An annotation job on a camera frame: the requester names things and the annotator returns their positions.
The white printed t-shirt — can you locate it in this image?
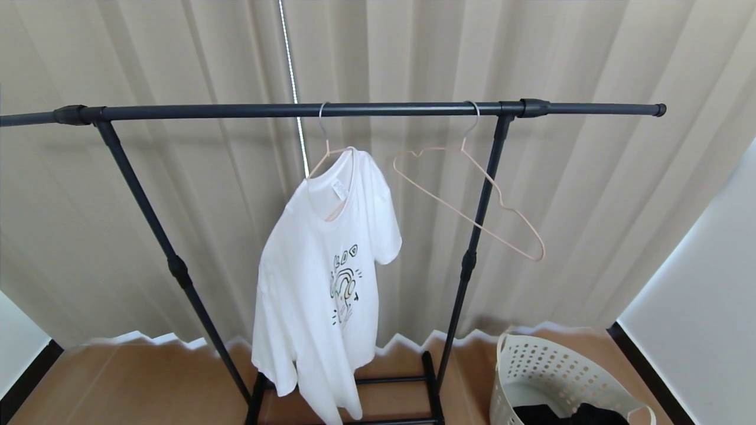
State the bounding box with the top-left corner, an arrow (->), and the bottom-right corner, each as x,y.
251,148 -> 403,425

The black clothes rack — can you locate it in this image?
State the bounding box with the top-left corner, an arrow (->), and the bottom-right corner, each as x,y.
0,97 -> 667,425

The beige curtain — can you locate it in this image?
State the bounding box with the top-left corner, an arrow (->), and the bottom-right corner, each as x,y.
0,0 -> 756,355

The black garment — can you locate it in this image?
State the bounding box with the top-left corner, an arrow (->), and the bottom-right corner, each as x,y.
513,403 -> 631,425

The pink clothes hanger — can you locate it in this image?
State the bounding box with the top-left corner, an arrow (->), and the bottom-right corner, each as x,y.
393,100 -> 545,262
306,102 -> 356,223

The white laundry basket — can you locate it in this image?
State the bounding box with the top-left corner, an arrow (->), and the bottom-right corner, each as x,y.
489,332 -> 657,425

